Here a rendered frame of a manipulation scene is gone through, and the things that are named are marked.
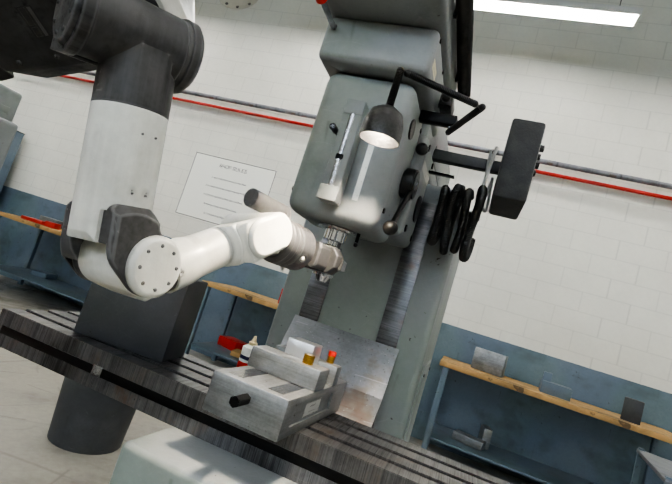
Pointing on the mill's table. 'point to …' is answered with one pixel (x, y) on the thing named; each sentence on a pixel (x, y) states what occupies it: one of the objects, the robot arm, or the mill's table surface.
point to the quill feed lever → (403, 198)
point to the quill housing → (378, 158)
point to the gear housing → (385, 55)
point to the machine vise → (272, 400)
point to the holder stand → (142, 320)
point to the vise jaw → (288, 367)
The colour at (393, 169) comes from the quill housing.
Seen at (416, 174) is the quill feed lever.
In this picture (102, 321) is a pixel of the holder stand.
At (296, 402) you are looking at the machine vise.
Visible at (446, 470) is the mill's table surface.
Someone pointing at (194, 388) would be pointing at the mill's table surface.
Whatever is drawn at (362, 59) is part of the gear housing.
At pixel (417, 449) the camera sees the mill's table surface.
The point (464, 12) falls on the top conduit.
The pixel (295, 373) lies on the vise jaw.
